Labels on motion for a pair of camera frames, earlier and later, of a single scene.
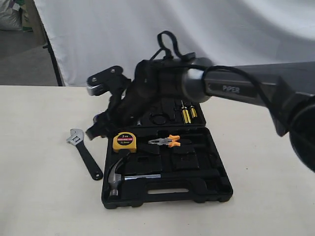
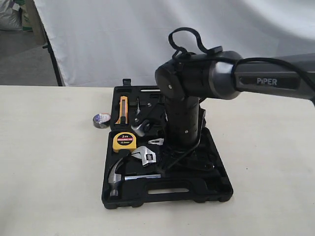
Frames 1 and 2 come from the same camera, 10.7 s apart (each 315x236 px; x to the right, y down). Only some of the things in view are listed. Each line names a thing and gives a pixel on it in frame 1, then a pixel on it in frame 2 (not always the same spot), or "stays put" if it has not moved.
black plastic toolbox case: [173, 156] stays put
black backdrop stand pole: [48, 46] stays put
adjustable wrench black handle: [77, 139] -> [158, 162]
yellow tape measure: [124, 140] stays put
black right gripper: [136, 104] -> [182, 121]
